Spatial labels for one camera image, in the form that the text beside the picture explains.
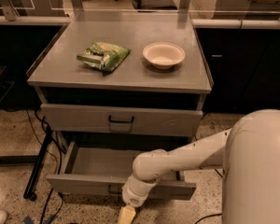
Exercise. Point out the grey drawer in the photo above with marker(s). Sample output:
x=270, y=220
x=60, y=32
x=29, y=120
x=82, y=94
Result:
x=102, y=171
x=110, y=119

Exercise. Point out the white paper bowl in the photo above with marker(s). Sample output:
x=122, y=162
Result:
x=163, y=55

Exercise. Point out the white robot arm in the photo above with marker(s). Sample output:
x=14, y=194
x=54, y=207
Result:
x=249, y=156

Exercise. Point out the green snack bag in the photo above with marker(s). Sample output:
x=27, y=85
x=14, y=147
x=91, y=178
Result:
x=104, y=56

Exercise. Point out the grey top drawer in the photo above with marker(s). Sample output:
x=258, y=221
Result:
x=110, y=119

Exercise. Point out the black table leg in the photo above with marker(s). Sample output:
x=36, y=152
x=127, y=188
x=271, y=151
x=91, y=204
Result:
x=29, y=193

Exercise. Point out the white horizontal rail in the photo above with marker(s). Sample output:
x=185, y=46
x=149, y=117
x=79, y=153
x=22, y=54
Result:
x=236, y=24

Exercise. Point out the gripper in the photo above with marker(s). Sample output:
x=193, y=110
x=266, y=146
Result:
x=132, y=198

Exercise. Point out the grey drawer cabinet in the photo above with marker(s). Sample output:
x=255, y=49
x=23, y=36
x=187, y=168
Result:
x=61, y=78

